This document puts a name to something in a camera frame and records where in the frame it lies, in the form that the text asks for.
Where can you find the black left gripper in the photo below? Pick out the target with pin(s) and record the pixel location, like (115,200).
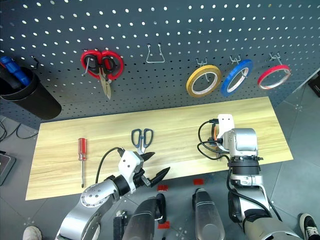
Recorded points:
(140,178)

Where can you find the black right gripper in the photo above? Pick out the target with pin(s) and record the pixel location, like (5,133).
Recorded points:
(212,141)

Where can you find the orange tape roll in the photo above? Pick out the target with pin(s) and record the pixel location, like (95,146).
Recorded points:
(214,132)

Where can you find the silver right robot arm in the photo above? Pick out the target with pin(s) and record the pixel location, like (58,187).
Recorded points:
(243,140)

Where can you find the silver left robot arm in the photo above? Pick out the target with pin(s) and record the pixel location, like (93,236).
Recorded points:
(95,197)

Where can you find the blue tape roll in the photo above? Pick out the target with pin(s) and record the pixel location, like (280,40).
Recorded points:
(225,87)

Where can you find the yellow tape roll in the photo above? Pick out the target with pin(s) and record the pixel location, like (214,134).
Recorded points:
(191,87)

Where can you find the red tape roll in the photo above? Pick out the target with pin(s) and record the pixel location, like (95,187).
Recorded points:
(261,78)

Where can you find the dark grey perforated pegboard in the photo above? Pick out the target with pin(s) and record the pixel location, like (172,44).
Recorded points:
(150,25)

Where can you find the silver double peg hook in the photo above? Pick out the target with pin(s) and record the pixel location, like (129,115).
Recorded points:
(235,60)
(275,57)
(201,62)

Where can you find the black box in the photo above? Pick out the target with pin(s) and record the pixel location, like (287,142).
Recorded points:
(315,86)

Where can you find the silver scissors hook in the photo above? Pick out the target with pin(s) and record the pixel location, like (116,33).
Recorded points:
(86,68)

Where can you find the black and white shoe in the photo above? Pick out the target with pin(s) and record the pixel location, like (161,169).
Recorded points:
(309,226)

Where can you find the black cylindrical tool cup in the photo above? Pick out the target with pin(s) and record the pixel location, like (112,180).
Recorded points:
(37,100)

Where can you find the dark flat device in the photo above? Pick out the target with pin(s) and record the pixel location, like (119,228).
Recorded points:
(5,167)

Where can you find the small black peg hook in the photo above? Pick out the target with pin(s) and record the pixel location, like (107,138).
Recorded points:
(36,63)

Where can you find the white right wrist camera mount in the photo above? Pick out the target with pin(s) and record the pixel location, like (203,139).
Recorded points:
(226,122)

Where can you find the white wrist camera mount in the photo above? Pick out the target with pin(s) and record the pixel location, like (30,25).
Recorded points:
(128,162)
(226,122)

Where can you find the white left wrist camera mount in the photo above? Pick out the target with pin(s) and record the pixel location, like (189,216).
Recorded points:
(128,162)

